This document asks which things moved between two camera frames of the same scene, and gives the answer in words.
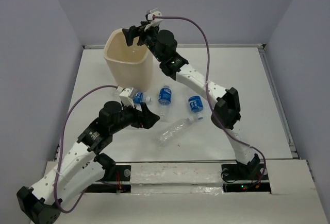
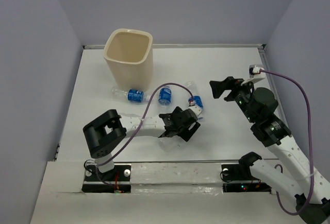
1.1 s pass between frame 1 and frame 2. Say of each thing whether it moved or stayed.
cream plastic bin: stayed
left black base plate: stayed
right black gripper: moved
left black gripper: moved
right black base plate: stayed
